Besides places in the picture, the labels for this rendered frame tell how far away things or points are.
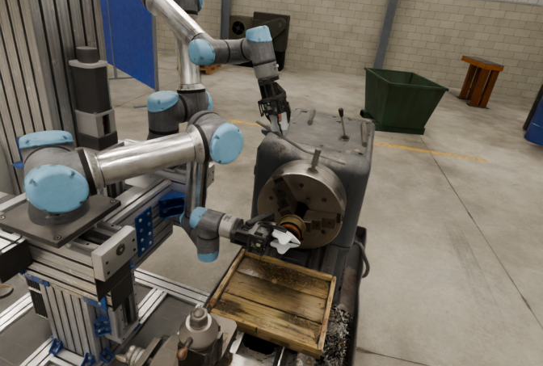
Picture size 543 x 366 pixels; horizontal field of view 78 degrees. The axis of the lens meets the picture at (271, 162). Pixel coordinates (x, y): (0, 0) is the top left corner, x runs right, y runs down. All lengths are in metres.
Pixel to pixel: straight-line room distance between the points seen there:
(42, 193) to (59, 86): 0.44
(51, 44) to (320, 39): 10.13
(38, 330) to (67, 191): 1.34
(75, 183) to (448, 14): 11.02
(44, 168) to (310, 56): 10.48
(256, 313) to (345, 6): 10.31
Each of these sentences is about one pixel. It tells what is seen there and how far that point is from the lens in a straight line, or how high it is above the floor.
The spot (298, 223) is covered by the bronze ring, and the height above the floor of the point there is 1.11.
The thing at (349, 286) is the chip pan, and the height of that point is 0.54.
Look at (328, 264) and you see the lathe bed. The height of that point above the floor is 0.87.
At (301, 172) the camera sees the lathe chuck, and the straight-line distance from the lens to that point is 1.15.
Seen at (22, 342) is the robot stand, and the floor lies 0.21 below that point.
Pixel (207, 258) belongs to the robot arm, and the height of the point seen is 0.95.
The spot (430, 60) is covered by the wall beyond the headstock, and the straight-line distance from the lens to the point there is 11.40.
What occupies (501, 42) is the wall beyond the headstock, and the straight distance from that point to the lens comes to 11.92.
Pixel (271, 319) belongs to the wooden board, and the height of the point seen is 0.88.
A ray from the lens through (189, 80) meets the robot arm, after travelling 1.41.
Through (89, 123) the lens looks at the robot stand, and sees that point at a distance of 1.22.
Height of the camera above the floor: 1.75
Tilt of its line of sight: 25 degrees down
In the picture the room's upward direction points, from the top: 6 degrees clockwise
